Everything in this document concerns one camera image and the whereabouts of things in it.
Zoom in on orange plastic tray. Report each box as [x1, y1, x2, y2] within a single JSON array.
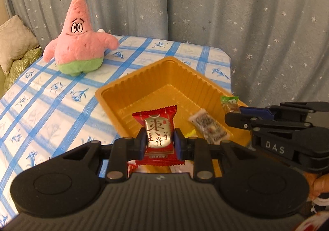
[[95, 57, 252, 177]]

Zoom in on green zigzag cushion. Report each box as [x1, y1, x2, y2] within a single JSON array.
[[4, 47, 43, 94]]

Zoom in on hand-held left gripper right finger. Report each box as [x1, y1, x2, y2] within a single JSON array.
[[173, 128, 280, 183]]

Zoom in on red white cloth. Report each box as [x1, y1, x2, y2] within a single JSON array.
[[293, 195, 329, 231]]

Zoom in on blue checked tablecloth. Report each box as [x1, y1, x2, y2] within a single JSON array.
[[0, 35, 233, 221]]

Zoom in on green-ended clear candy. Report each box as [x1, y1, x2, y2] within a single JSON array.
[[220, 95, 241, 113]]

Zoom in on grey snack packet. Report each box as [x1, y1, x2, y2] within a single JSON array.
[[188, 108, 230, 144]]

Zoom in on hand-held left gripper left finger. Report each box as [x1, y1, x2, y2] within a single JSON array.
[[51, 127, 147, 183]]

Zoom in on red snack packet silver label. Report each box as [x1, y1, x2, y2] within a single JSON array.
[[132, 105, 183, 168]]

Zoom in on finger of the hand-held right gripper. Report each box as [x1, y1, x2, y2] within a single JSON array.
[[224, 112, 313, 134], [240, 102, 329, 116]]

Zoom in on green covered sofa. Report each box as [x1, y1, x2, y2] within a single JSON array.
[[0, 70, 6, 98]]

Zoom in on pink starfish plush toy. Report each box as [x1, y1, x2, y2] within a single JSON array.
[[42, 0, 120, 76]]

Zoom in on person's right hand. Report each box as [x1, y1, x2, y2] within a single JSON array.
[[305, 172, 329, 200]]

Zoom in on beige cushion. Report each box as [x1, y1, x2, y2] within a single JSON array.
[[0, 14, 40, 75]]

